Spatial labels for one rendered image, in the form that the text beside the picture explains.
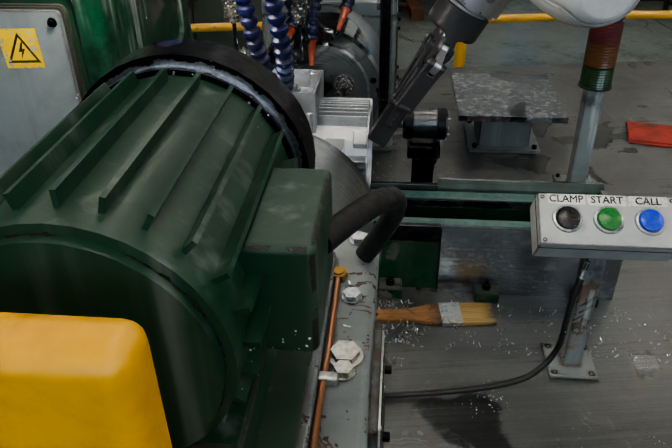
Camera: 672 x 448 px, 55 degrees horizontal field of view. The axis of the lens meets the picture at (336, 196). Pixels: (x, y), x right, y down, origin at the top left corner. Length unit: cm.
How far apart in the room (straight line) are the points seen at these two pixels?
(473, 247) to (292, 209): 73
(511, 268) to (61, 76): 74
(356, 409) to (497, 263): 67
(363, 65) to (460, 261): 41
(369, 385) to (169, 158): 22
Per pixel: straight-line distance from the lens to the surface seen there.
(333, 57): 123
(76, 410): 26
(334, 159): 79
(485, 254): 108
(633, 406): 102
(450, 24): 89
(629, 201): 89
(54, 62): 92
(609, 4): 71
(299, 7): 94
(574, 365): 103
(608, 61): 135
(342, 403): 46
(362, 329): 52
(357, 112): 101
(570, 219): 85
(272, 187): 39
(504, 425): 94
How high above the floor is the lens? 151
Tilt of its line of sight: 31 degrees down
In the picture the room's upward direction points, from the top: 1 degrees counter-clockwise
